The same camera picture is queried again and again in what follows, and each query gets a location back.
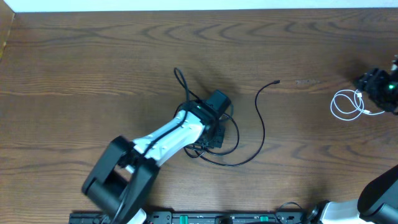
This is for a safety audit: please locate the white USB cable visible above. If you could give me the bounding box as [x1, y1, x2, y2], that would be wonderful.
[329, 88, 386, 122]

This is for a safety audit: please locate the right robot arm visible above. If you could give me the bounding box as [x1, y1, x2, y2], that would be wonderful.
[304, 65, 397, 224]

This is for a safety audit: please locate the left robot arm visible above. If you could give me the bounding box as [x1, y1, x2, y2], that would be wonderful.
[81, 90, 231, 223]

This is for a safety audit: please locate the cardboard piece at edge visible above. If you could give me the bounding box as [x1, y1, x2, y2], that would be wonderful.
[0, 0, 15, 58]

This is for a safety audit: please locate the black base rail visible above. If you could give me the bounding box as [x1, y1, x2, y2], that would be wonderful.
[68, 202, 320, 224]

